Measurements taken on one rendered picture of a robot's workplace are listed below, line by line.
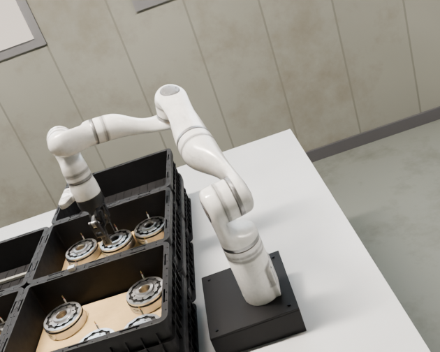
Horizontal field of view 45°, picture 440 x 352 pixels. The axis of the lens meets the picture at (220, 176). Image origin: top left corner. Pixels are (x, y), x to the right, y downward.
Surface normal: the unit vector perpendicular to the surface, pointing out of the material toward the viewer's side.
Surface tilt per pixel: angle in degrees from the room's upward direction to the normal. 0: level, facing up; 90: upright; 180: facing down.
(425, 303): 0
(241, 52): 90
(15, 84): 90
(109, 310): 0
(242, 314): 4
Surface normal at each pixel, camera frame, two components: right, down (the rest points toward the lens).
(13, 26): 0.11, 0.43
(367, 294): -0.31, -0.84
